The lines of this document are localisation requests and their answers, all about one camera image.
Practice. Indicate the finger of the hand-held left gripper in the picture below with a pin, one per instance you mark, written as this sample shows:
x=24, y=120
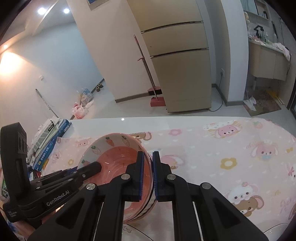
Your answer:
x=90, y=170
x=73, y=171

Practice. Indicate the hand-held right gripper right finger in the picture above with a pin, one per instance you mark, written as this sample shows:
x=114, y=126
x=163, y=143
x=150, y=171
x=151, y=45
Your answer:
x=156, y=176

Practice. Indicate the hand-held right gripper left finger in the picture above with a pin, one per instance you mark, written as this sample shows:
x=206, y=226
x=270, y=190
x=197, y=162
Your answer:
x=140, y=176

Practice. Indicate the white plate with lettering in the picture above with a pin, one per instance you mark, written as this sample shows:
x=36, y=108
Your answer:
x=148, y=236

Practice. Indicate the white cartoon print plate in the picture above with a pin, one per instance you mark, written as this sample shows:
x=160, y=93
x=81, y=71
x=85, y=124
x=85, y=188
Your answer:
x=279, y=234

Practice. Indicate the stack of books and boxes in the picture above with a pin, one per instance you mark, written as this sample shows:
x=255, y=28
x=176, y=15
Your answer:
x=54, y=148

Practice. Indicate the white green booklet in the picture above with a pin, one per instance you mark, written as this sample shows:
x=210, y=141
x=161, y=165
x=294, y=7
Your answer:
x=42, y=143

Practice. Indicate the striped tissue box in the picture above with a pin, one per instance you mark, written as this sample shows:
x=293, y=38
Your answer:
x=47, y=128

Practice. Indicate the pink cartoon printed tablecloth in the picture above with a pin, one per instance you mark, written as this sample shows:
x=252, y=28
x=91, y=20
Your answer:
x=208, y=162

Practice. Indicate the pink plastic bag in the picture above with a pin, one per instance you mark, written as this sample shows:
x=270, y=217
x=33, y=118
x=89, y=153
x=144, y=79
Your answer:
x=79, y=111

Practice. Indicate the metal mop stick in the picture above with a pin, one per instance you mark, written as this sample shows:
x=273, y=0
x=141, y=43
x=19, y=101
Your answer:
x=47, y=103

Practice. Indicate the white blue plastic bag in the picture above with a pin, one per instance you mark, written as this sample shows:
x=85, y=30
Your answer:
x=85, y=96

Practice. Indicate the pair of slippers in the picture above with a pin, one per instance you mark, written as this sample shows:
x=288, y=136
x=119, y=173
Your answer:
x=99, y=88

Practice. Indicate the beige refrigerator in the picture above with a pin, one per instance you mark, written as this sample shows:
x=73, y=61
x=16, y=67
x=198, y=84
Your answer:
x=180, y=76

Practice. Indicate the red broom and dustpan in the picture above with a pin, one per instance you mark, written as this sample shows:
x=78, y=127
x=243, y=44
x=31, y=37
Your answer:
x=144, y=62

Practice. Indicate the white crumpled floor cloth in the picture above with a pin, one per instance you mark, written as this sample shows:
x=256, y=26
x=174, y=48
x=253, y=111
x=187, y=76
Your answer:
x=249, y=103

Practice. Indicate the brown doormat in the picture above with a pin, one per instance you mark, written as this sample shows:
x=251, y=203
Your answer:
x=266, y=104

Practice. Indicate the beige vanity cabinet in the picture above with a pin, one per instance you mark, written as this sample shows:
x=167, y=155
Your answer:
x=266, y=62

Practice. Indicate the black faucet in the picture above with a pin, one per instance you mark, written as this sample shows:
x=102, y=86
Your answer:
x=259, y=31

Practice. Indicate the white towel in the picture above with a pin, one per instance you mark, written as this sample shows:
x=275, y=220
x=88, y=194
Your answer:
x=283, y=49

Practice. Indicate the bathroom mirror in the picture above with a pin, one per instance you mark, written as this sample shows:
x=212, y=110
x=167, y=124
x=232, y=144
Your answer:
x=248, y=4

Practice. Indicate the white wall switch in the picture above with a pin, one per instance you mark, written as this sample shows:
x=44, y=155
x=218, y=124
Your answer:
x=41, y=77

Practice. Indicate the wall niche shelf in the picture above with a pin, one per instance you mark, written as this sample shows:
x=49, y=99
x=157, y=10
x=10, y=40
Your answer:
x=262, y=10

